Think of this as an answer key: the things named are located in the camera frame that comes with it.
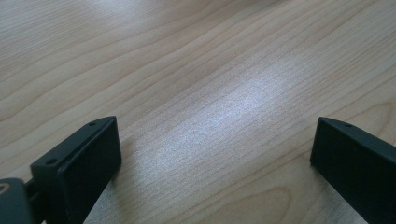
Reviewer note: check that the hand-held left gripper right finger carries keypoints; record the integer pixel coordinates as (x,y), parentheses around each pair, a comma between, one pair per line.
(355,165)

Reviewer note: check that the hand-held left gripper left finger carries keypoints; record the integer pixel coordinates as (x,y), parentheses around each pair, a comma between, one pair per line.
(81,169)

